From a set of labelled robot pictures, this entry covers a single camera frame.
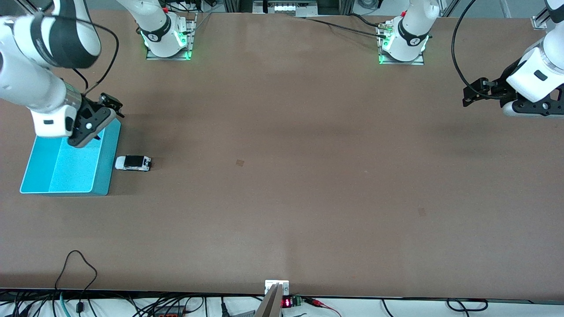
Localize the white bracket plate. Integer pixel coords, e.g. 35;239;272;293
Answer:
265;280;290;295

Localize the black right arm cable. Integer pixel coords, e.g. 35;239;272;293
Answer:
42;11;119;95

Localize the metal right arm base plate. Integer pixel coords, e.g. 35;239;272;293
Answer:
146;13;197;61

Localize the white jeep toy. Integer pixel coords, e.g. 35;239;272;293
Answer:
115;155;152;172

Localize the red clip lead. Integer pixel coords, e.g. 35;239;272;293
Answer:
303;297;342;317

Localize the teal plastic bin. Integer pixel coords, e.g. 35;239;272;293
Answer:
19;118;122;196

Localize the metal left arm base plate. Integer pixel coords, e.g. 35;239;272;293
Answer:
378;20;425;66

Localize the grey aluminium bar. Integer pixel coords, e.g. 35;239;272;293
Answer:
255;284;283;317

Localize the thin black looped cable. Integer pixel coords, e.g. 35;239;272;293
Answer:
54;250;98;314

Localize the silver control device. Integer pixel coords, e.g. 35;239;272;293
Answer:
252;0;319;18

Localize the long black table cable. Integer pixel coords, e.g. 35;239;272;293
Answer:
304;17;389;39

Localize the black power strip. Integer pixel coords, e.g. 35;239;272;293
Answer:
152;307;188;317

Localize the short black table cable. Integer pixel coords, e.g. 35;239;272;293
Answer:
348;13;388;28

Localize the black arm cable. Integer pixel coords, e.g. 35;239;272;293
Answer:
451;0;505;100
42;11;119;95

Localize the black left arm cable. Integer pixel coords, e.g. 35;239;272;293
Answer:
451;0;505;100

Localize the black coiled cable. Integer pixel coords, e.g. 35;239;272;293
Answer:
446;298;489;313

